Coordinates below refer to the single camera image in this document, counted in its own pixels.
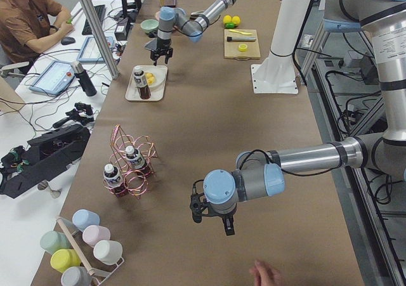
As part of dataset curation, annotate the bottle in rack front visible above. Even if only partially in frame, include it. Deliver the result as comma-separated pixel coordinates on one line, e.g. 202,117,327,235
103,164,128,197

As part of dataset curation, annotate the black computer mouse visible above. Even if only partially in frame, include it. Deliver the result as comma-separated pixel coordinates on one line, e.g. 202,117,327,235
60,37,76,46

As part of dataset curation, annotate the person in brown shirt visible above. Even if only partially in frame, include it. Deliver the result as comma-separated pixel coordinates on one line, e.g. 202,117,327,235
1,0,74,63

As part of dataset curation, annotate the steel ice scoop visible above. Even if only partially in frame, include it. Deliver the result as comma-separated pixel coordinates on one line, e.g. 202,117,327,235
189,10,219,22

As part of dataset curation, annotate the teach pendant near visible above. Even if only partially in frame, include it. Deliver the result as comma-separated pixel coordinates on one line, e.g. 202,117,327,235
29,61,74,96

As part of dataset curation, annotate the yellow glazed donut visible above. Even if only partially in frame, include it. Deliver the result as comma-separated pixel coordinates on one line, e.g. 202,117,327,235
145,72,156,86

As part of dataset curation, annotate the bottle in rack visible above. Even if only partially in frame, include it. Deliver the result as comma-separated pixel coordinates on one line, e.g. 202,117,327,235
103,164,128,197
125,145,147,171

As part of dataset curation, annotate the lemon half slice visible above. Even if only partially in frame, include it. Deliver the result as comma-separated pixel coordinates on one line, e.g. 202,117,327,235
238,44,248,52

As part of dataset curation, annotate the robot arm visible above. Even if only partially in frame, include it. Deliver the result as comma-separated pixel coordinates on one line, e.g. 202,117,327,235
145,0,237,65
190,0,405,235

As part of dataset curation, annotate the yellow lemon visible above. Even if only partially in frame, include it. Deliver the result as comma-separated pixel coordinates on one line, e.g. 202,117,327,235
223,15,232,25
232,16,241,26

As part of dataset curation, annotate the teach pendant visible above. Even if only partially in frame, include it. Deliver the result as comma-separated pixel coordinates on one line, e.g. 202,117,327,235
29,61,74,96
77,36,104,64

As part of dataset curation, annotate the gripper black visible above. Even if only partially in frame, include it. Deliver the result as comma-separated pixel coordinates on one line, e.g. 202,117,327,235
190,184,236,236
150,37,173,66

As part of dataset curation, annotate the grey cup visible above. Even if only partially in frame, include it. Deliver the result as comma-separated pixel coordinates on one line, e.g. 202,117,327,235
61,266,92,286

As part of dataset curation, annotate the pink cup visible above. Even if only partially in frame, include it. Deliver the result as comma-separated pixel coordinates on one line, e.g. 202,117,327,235
82,225,111,247

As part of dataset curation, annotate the blue cup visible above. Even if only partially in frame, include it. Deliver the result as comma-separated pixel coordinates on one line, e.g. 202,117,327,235
72,209,100,231

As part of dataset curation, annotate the cream plastic tray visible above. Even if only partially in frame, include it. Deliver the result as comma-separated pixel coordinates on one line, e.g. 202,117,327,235
125,65,167,101

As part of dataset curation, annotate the steel muddler black cap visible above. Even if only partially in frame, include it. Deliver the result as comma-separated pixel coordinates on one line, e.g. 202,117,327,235
226,36,257,42

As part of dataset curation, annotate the mint green bowl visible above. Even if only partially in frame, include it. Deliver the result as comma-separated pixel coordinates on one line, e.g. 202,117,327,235
140,19,159,34

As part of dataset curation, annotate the wooden cutting board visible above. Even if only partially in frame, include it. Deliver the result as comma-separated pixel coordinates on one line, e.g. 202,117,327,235
224,29,261,60

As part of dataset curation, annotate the grey folded cloth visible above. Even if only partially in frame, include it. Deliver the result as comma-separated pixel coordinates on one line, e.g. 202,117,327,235
145,39,157,51

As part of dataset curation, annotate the yellow cup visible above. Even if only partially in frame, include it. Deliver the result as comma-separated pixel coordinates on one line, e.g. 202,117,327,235
50,249,81,273

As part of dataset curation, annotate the bare human hand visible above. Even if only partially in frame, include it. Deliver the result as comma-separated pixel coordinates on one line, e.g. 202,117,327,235
249,260,284,286

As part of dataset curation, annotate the yellow plastic knife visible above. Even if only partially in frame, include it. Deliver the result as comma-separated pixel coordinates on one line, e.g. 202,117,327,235
228,29,252,36

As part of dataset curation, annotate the bottle in rack rear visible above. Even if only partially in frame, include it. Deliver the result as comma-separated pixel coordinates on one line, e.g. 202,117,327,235
125,145,147,171

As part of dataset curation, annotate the copper wire bottle rack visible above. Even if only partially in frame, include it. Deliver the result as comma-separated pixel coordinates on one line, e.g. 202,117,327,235
110,124,158,199

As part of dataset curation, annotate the white cup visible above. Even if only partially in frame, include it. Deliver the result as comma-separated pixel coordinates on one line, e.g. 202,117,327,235
93,240,123,265

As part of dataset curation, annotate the black keyboard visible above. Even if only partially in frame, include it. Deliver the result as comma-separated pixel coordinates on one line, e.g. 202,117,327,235
81,4,107,36

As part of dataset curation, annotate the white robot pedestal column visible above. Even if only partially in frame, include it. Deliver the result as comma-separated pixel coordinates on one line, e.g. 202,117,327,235
251,0,312,94

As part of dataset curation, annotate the aluminium frame post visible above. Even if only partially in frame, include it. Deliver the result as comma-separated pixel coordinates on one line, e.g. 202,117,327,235
79,0,119,79

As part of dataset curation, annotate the dark tea bottle on tray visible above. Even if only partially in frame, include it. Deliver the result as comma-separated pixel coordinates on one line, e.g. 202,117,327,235
133,66,151,100

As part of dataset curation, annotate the teach pendant far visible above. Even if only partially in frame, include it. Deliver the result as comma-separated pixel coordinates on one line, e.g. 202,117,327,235
77,36,104,64

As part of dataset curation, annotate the black thermos bottle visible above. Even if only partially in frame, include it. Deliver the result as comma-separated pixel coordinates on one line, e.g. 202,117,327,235
71,60,97,96

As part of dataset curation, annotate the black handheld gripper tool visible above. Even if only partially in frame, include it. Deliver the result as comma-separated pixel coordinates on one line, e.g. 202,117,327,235
53,102,95,129

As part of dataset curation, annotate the white wood cup rack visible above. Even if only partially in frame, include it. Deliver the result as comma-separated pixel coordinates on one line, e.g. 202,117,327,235
55,216,125,285

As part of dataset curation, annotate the green lime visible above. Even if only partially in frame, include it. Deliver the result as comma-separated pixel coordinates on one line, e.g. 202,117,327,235
225,22,235,29

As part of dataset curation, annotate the white round plate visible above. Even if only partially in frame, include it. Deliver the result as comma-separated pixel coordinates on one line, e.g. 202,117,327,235
144,68,166,89

